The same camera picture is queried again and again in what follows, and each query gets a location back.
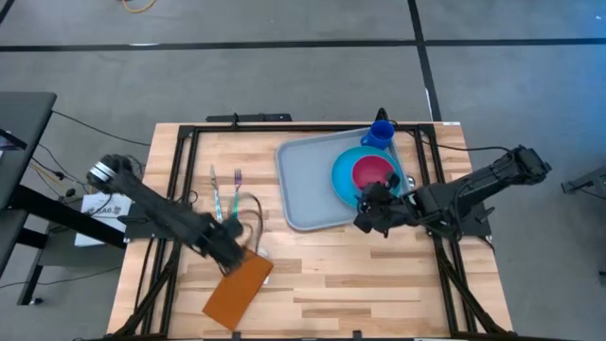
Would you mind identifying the black desk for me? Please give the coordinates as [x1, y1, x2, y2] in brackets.
[0, 91, 129, 307]

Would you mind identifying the fork with green handle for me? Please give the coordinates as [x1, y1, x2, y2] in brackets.
[230, 169, 243, 222]

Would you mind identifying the black right arm feed cable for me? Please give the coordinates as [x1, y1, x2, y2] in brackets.
[395, 123, 515, 153]

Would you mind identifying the white printed paper sheet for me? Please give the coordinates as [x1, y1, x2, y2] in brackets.
[74, 191, 134, 248]

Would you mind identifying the pink plastic bowl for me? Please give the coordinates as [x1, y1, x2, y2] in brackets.
[350, 154, 397, 190]

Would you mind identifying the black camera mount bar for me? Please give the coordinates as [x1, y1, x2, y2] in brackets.
[205, 112, 294, 123]

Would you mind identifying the blue plastic cup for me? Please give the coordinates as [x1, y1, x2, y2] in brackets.
[360, 119, 396, 152]

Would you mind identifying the black metal table frame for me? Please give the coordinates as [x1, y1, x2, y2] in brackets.
[106, 121, 515, 341]

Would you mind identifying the orange cloth napkin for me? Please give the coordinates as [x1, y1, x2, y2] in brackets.
[202, 249, 276, 332]

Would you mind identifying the knife with teal handle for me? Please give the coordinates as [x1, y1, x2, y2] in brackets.
[209, 164, 223, 223]

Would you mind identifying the yellow floor cable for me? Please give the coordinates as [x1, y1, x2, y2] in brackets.
[121, 0, 157, 14]

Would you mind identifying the turquoise plastic plate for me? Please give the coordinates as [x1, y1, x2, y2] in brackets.
[330, 145, 403, 209]

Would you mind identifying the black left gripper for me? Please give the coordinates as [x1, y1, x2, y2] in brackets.
[191, 212, 248, 278]

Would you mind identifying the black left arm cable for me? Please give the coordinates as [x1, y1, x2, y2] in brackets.
[239, 191, 265, 255]

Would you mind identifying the black desk floor cable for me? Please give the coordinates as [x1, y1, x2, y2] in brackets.
[50, 109, 152, 148]

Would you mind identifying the grey plastic tray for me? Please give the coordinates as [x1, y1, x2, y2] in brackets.
[274, 125, 413, 232]

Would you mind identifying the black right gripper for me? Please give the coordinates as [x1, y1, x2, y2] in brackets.
[353, 170, 420, 237]

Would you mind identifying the black thin floor cable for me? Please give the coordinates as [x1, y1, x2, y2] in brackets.
[0, 264, 122, 291]

